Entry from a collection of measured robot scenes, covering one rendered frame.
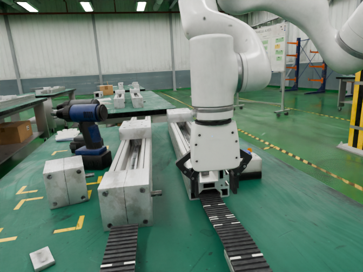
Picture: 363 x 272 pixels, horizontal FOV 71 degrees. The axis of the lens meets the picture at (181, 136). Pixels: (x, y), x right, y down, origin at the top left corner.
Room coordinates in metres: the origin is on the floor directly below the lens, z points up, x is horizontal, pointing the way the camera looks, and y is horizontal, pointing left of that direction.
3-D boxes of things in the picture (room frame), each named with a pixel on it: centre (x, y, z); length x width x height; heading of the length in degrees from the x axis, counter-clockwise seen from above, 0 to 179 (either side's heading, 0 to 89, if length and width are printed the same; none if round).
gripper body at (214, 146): (0.52, -0.07, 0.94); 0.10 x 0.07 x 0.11; 96
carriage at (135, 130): (0.95, 0.17, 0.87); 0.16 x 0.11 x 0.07; 6
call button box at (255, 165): (0.70, -0.17, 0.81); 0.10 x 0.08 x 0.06; 96
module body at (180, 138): (0.97, -0.02, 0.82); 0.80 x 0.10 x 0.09; 6
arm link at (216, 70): (0.52, -0.07, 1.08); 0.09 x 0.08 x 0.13; 93
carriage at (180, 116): (1.22, 0.01, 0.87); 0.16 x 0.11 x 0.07; 6
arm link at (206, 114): (0.51, -0.06, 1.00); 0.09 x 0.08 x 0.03; 96
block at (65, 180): (0.63, 0.29, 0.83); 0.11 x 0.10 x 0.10; 113
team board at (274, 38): (6.21, -1.91, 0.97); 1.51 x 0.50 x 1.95; 32
